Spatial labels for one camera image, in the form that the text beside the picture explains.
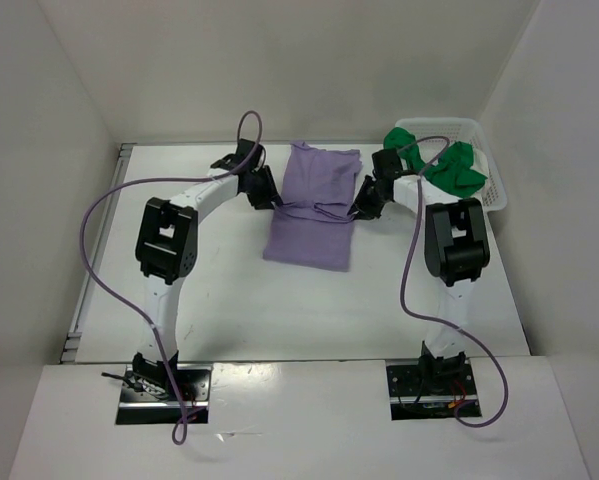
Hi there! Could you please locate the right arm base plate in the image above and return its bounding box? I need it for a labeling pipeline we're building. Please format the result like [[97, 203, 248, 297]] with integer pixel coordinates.
[[385, 359, 482, 421]]

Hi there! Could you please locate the green t-shirt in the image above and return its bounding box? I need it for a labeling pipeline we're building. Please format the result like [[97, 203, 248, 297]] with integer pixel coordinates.
[[383, 127, 488, 198]]

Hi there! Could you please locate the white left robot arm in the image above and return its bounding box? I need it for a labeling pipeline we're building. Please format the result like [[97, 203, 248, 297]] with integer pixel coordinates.
[[132, 139, 280, 400]]

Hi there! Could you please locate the purple t-shirt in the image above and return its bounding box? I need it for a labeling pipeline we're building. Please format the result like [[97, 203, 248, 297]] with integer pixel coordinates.
[[263, 141, 362, 272]]

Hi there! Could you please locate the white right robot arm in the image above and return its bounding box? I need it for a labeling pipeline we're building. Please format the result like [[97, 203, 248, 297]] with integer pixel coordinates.
[[264, 148, 490, 393]]

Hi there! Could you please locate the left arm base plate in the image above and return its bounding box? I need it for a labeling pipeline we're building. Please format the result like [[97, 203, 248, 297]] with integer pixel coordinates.
[[101, 365, 212, 425]]

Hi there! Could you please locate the white t-shirt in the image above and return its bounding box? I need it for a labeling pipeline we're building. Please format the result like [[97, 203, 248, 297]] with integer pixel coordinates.
[[471, 147, 490, 181]]

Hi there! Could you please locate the aluminium table edge rail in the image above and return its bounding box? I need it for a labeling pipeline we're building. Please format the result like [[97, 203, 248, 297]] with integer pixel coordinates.
[[58, 142, 135, 364]]

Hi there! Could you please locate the white plastic basket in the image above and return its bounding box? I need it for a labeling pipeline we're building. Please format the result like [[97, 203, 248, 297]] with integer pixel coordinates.
[[395, 117, 507, 212]]

